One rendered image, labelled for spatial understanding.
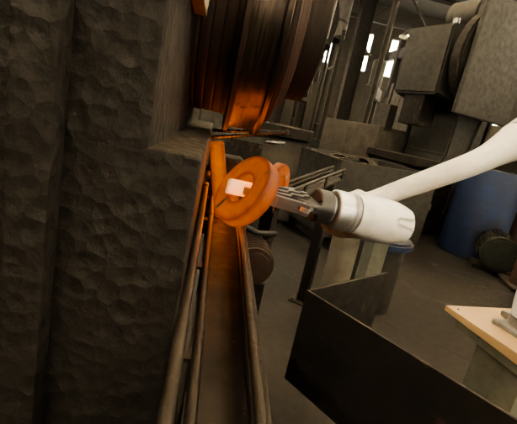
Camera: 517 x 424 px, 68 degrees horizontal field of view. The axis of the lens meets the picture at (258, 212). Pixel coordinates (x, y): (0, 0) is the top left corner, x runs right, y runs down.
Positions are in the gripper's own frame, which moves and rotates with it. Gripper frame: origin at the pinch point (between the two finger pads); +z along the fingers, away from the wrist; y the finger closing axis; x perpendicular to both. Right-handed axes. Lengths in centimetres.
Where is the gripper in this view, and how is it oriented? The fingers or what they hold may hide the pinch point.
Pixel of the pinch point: (242, 188)
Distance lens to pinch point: 80.0
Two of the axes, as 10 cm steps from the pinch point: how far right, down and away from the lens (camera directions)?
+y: -1.9, -3.5, 9.1
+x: 2.8, -9.1, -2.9
